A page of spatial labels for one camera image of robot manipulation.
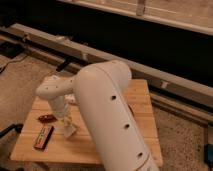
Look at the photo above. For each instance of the white sponge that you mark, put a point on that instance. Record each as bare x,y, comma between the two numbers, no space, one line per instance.
69,130

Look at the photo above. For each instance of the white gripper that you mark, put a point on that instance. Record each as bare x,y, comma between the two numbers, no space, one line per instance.
61,109

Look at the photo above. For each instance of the black object at left edge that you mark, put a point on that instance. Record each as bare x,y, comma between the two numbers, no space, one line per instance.
16,127

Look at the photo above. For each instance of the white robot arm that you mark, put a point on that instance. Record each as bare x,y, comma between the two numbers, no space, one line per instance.
97,89

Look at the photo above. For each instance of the blue object at right edge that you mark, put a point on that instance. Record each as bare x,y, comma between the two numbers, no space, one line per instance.
208,154

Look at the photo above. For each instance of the brown chocolate bar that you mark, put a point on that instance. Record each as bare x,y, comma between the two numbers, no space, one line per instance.
43,137

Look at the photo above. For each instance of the red snack wrapper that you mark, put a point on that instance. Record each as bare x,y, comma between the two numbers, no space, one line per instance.
47,118

